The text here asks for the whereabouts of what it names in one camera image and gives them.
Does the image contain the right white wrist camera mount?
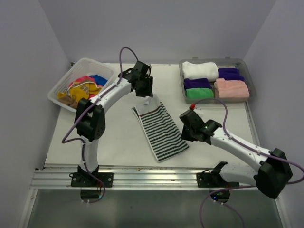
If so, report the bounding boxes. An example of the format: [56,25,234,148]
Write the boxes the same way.
[189,103,204,116]

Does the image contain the purple rolled towel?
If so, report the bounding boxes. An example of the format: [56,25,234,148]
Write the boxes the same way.
[218,68,245,81]
[184,78,212,89]

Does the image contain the yellow brown towel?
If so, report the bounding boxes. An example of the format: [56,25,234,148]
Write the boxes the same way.
[57,80,103,109]

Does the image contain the blue towel in basket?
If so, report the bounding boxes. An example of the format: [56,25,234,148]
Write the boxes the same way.
[89,75,108,87]

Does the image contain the purple rolled towel back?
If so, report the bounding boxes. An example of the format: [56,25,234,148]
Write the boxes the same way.
[218,68,245,81]

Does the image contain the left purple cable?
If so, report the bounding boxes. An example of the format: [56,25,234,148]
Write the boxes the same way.
[61,47,141,204]

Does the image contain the white rolled towel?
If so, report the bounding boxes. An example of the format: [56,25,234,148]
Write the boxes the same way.
[181,61,219,82]

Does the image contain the green rolled towel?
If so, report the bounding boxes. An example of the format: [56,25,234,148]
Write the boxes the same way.
[185,88,214,99]

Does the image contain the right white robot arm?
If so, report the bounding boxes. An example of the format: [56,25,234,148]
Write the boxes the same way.
[180,109,293,199]

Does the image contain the green white striped towel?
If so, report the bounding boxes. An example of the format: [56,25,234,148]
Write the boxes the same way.
[132,95,189,163]

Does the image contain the pink rolled towel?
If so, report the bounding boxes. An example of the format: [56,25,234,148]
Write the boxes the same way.
[214,78,250,98]

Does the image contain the white perforated plastic basket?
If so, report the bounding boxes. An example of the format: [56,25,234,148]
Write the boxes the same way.
[47,58,117,112]

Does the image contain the grey plastic tray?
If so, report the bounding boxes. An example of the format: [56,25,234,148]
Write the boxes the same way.
[179,57,257,104]

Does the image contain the purple rolled towel front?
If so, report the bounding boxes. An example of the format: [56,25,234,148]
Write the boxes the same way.
[184,78,212,89]

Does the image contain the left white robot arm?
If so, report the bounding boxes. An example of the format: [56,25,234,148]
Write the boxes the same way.
[70,61,153,187]

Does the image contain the aluminium mounting rail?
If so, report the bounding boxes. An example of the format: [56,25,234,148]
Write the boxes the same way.
[30,166,211,190]

